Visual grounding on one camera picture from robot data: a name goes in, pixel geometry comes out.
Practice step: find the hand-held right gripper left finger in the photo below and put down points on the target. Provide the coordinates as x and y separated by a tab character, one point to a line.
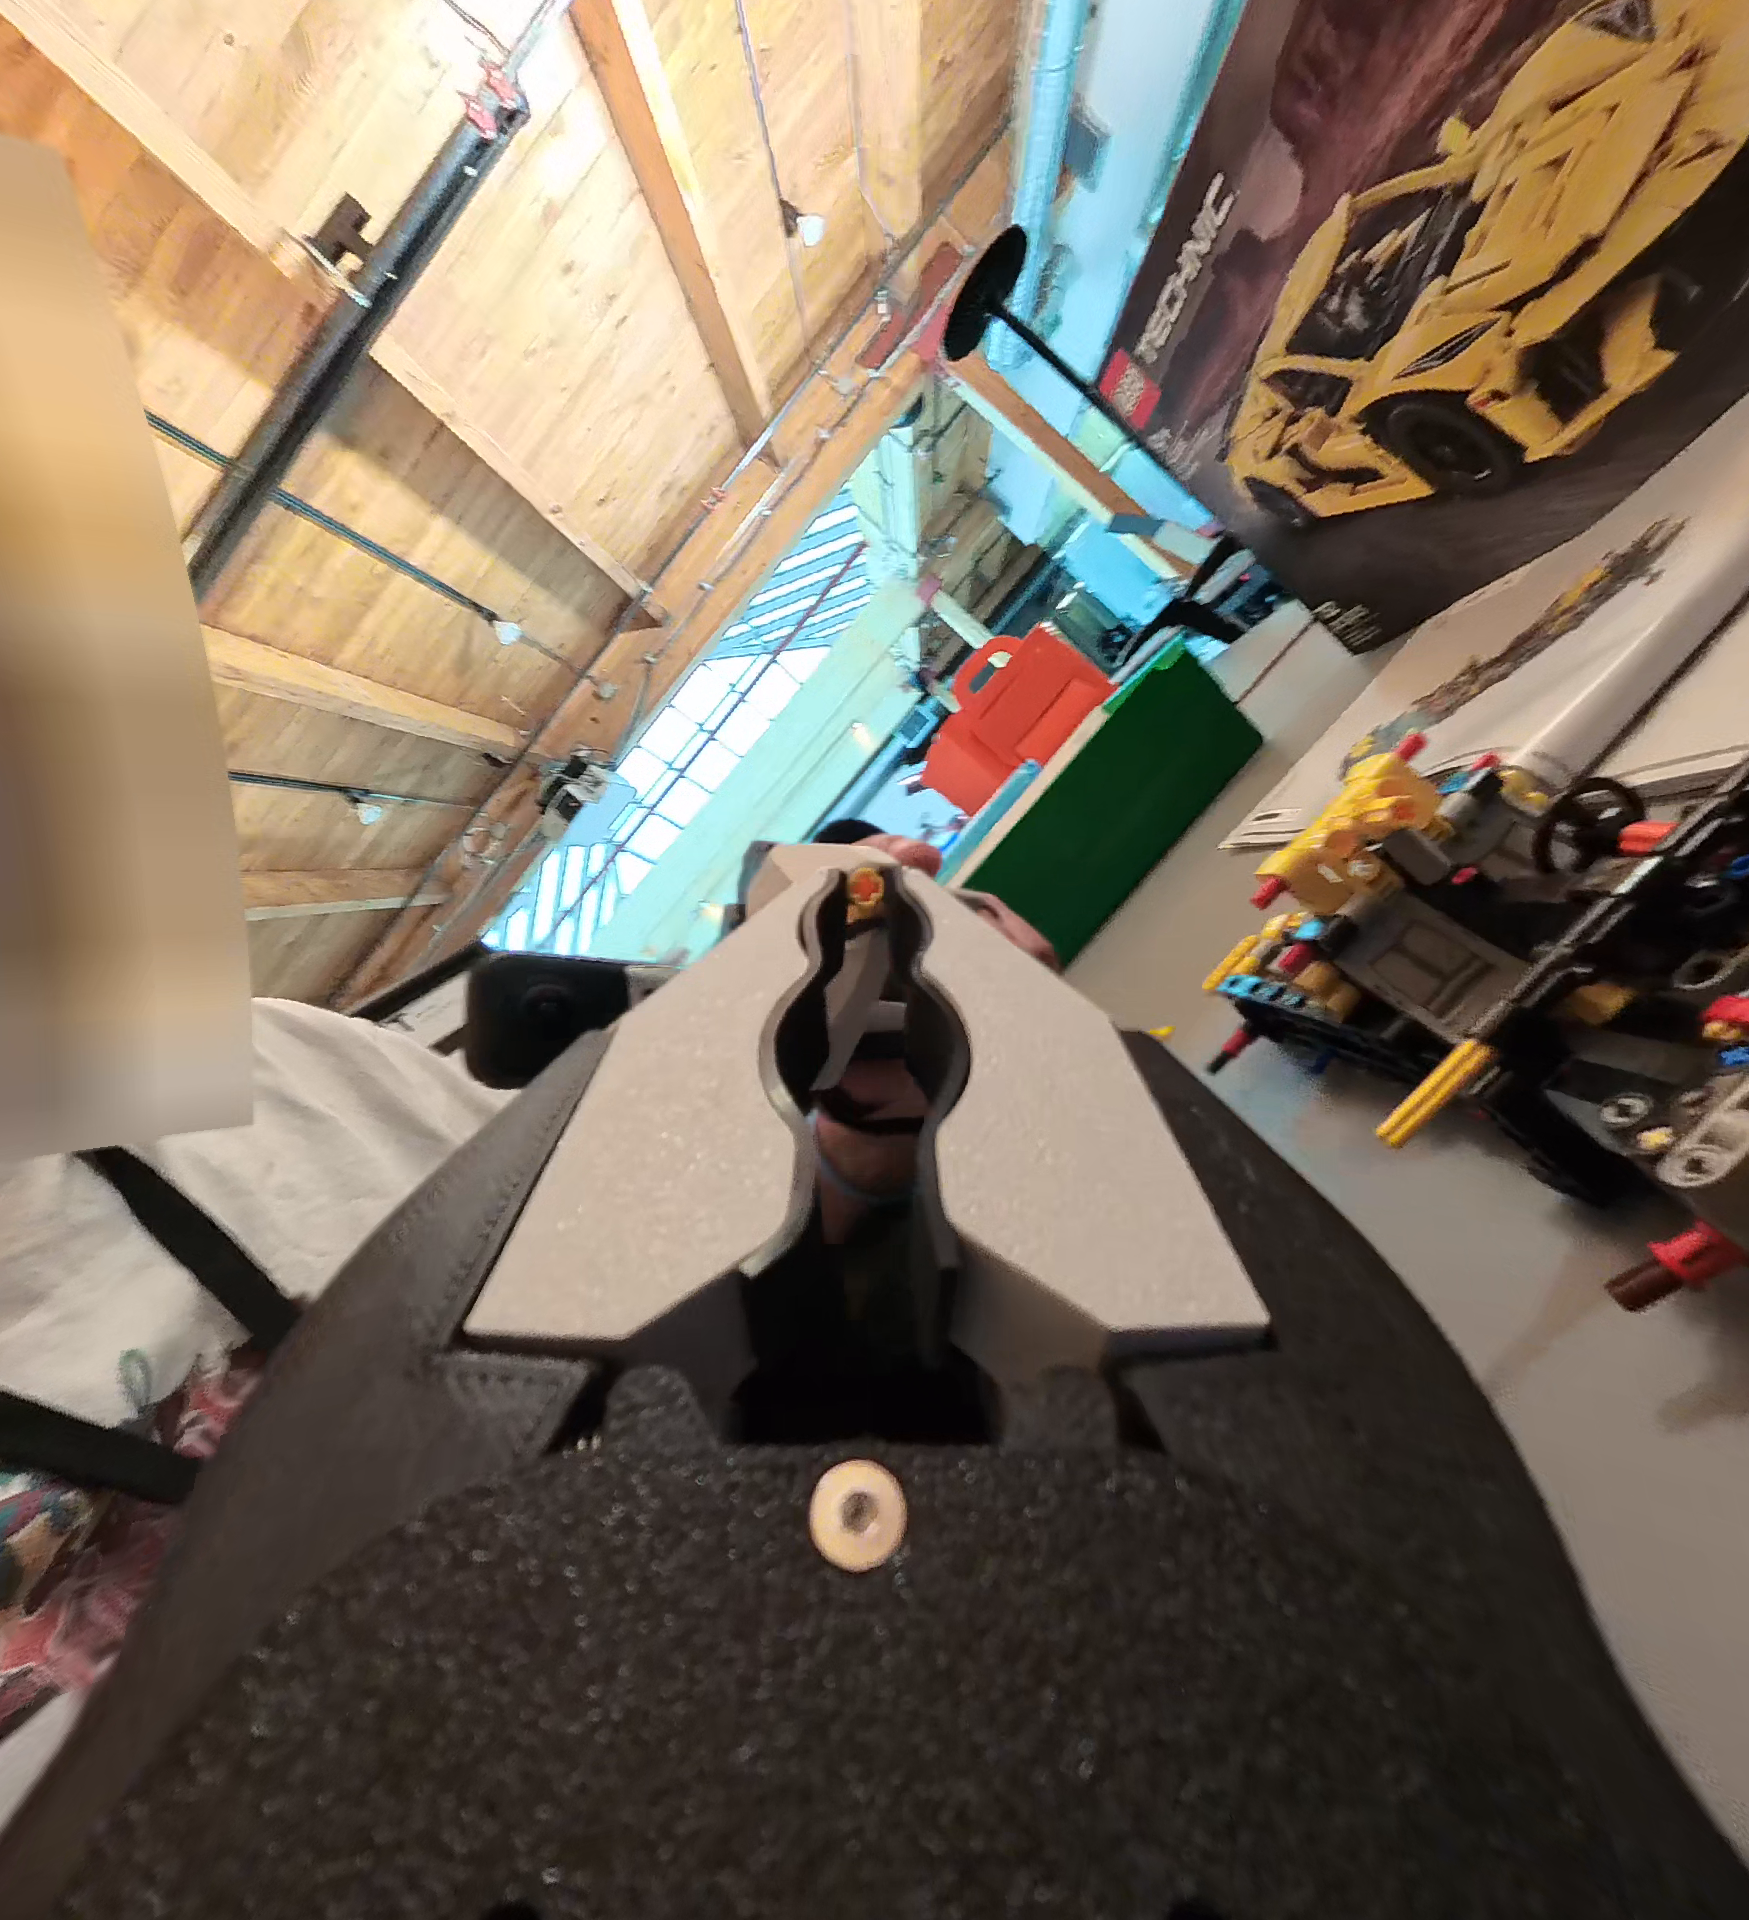
633	1171

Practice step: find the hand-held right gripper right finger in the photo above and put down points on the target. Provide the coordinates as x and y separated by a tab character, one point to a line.
1085	1171

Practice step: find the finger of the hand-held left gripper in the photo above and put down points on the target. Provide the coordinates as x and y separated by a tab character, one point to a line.
859	990
777	874

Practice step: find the lego car chassis model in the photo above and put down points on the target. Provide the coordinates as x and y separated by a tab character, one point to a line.
1416	959

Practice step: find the open lego instruction booklet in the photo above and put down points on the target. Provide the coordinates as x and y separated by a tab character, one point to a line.
1639	602

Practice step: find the lego set box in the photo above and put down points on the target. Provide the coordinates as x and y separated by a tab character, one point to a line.
1489	227

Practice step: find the person's left hand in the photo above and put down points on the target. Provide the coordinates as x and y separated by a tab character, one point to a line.
1016	934

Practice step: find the paned window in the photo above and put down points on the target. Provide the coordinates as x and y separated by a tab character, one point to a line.
693	721

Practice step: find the orange felt bag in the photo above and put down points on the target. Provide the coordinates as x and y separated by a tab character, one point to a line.
1024	706

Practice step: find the green plastic bin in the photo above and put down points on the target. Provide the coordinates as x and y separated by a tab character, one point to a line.
1130	794

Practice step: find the black chest harness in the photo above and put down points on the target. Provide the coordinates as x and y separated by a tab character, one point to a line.
201	1254

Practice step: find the black round-base stand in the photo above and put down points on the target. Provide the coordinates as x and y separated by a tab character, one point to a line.
983	293

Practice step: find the black ceiling pipe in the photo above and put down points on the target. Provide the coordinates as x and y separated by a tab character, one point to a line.
364	310

